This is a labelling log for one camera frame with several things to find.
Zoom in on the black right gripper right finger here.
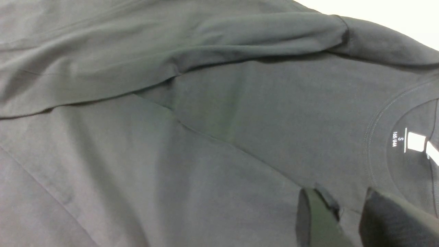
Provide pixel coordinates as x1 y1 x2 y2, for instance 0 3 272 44
359 187 439 247

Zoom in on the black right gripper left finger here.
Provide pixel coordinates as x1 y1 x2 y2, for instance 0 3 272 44
295 184 353 247

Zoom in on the dark gray long-sleeve shirt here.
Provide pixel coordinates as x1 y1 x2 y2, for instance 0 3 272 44
1 0 438 247

